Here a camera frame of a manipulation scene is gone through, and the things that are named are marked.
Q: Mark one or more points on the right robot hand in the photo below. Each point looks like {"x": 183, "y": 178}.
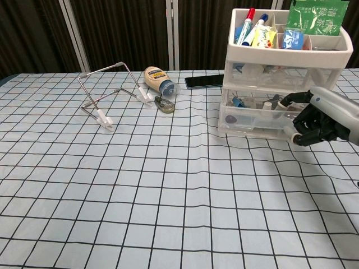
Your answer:
{"x": 325, "y": 120}

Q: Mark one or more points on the clear plastic drawer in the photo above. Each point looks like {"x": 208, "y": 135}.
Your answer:
{"x": 252, "y": 133}
{"x": 252, "y": 115}
{"x": 280, "y": 75}

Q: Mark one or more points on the white drawer organizer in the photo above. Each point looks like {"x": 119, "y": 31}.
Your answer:
{"x": 280, "y": 54}

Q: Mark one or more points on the blue plastic packet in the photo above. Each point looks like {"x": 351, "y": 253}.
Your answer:
{"x": 293, "y": 39}

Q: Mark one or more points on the blue binder clip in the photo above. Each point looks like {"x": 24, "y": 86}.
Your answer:
{"x": 237, "y": 101}

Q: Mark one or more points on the purple guitar pick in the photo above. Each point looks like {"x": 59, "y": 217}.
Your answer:
{"x": 231, "y": 119}

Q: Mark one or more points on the yellow snack packet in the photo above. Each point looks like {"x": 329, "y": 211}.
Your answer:
{"x": 265, "y": 37}

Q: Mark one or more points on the green tea packet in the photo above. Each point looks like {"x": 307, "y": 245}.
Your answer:
{"x": 317, "y": 16}

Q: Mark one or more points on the blue-capped whiteboard marker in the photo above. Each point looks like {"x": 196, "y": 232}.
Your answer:
{"x": 253, "y": 32}

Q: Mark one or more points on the blue eraser block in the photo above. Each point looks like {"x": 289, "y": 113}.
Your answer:
{"x": 239, "y": 33}

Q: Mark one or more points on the red-capped whiteboard marker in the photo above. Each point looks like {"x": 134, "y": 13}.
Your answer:
{"x": 246, "y": 25}

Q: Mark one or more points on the black smartphone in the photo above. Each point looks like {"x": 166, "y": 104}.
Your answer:
{"x": 204, "y": 81}

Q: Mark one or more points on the mayonnaise squeeze bottle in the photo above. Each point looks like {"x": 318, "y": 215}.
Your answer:
{"x": 155, "y": 77}

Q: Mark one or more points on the black folding screen white frame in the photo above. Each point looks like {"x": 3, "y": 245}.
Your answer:
{"x": 126, "y": 33}

